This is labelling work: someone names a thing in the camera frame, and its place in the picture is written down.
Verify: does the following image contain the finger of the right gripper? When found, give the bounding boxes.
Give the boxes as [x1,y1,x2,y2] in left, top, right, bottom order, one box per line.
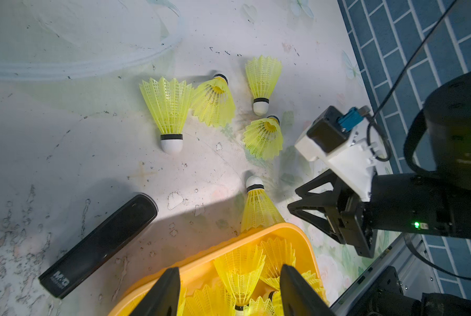
[295,169,344,205]
[287,200,346,244]

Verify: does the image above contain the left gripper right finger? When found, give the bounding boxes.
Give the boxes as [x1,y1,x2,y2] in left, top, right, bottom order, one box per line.
[280,265,335,316]

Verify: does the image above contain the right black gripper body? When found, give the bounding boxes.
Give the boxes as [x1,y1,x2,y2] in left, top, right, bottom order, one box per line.
[338,174,471,258]

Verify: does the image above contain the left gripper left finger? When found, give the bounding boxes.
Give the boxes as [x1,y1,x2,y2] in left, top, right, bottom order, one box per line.
[130,267,180,316]

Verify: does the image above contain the yellow shuttlecock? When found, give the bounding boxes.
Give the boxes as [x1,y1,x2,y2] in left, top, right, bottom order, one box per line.
[183,282,236,315]
[191,73,236,128]
[243,297,276,316]
[242,115,284,161]
[259,238,297,290]
[139,77,193,155]
[270,270,328,316]
[214,245,266,315]
[241,175,285,233]
[245,55,282,116]

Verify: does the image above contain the yellow plastic storage box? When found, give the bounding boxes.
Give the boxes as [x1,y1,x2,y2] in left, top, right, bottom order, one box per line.
[108,223,322,315]

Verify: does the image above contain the yellow shuttlecock bottom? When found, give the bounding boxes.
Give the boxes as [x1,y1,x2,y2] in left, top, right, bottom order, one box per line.
[214,245,266,315]

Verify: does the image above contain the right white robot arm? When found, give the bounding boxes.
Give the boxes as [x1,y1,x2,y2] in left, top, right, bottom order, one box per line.
[287,72,471,260]

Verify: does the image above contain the black cylindrical marker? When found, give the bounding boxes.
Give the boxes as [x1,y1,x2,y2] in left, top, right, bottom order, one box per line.
[39,194,158,299]

